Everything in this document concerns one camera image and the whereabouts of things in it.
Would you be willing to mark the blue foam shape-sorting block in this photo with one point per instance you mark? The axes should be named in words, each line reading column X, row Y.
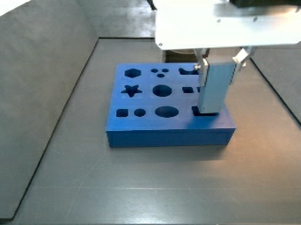
column 154, row 108

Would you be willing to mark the white flat gripper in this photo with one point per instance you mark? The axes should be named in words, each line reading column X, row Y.
column 214, row 23

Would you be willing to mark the light blue rectangular block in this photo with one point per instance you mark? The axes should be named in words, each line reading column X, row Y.
column 215, row 75

